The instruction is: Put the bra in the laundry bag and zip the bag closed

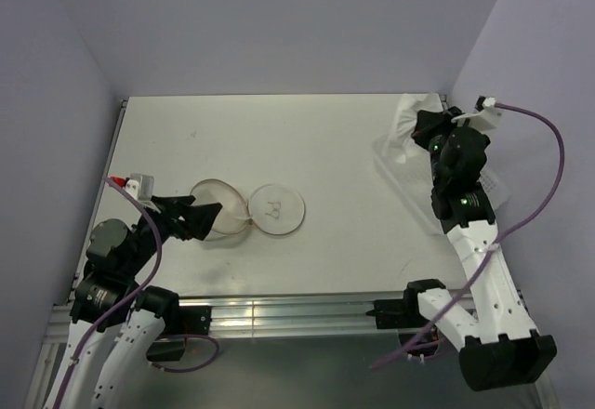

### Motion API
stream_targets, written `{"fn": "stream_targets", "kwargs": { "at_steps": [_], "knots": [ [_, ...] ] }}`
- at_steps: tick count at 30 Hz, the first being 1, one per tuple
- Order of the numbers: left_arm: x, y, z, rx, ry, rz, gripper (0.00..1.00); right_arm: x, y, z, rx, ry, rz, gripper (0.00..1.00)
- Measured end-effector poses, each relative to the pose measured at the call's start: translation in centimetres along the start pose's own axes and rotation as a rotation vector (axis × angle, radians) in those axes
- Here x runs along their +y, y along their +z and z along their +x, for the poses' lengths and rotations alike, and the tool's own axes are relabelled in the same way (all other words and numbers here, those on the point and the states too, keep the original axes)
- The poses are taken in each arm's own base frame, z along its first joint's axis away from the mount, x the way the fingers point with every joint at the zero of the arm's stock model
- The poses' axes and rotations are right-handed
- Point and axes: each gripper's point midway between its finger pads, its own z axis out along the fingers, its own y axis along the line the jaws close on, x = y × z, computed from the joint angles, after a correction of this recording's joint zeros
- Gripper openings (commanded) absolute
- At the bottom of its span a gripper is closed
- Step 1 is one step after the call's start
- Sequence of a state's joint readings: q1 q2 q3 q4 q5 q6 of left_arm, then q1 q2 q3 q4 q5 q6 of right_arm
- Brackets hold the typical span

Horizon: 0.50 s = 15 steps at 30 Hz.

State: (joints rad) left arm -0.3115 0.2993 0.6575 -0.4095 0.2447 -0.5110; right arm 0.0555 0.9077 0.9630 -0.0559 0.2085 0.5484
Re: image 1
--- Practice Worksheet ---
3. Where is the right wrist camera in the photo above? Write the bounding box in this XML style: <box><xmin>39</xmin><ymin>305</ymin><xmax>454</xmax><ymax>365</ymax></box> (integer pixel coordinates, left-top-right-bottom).
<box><xmin>451</xmin><ymin>96</ymin><xmax>502</xmax><ymax>133</ymax></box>

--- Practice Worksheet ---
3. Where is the white bra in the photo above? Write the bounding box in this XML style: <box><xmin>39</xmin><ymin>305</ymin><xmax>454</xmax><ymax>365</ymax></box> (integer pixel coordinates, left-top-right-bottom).
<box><xmin>381</xmin><ymin>93</ymin><xmax>443</xmax><ymax>164</ymax></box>

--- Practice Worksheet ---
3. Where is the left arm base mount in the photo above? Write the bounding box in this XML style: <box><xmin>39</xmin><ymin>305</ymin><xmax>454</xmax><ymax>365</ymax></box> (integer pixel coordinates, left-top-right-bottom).
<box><xmin>146</xmin><ymin>306</ymin><xmax>212</xmax><ymax>363</ymax></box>

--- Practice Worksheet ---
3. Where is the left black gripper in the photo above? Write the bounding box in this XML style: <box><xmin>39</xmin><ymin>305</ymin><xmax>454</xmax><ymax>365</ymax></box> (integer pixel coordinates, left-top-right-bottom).
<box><xmin>122</xmin><ymin>193</ymin><xmax>220</xmax><ymax>276</ymax></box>

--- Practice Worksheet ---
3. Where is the round mesh laundry bag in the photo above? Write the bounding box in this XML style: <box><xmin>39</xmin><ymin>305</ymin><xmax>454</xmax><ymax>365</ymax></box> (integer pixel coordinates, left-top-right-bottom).
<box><xmin>191</xmin><ymin>178</ymin><xmax>306</xmax><ymax>242</ymax></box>

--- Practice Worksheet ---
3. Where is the aluminium rail frame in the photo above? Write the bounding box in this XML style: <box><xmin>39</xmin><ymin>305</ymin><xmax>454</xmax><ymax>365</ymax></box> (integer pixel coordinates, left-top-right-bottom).
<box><xmin>27</xmin><ymin>95</ymin><xmax>559</xmax><ymax>409</ymax></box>

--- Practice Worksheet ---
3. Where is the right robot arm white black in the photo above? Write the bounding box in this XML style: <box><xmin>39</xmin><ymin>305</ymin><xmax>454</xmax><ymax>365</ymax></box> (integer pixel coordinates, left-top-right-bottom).
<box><xmin>402</xmin><ymin>107</ymin><xmax>557</xmax><ymax>391</ymax></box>

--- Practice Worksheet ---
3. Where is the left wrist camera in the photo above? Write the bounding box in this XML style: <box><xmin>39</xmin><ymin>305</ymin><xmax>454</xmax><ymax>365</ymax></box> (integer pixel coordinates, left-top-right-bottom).
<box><xmin>125</xmin><ymin>173</ymin><xmax>154</xmax><ymax>206</ymax></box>

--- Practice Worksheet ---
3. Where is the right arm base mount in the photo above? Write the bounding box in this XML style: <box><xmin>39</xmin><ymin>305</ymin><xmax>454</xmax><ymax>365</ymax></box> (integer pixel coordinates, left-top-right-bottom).
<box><xmin>366</xmin><ymin>298</ymin><xmax>442</xmax><ymax>361</ymax></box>

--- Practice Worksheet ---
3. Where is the white perforated plastic basket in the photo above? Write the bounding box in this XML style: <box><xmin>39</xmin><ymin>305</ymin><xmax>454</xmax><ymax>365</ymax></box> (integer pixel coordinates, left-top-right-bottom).
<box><xmin>372</xmin><ymin>135</ymin><xmax>510</xmax><ymax>235</ymax></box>

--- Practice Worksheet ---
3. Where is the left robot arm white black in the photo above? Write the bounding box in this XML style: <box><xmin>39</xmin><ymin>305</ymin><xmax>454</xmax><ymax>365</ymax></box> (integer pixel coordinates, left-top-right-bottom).
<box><xmin>44</xmin><ymin>195</ymin><xmax>222</xmax><ymax>408</ymax></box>

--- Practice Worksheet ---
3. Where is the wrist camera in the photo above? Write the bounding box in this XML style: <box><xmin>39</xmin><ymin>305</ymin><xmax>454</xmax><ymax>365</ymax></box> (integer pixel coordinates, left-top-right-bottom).
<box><xmin>125</xmin><ymin>173</ymin><xmax>154</xmax><ymax>206</ymax></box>
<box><xmin>451</xmin><ymin>96</ymin><xmax>502</xmax><ymax>133</ymax></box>

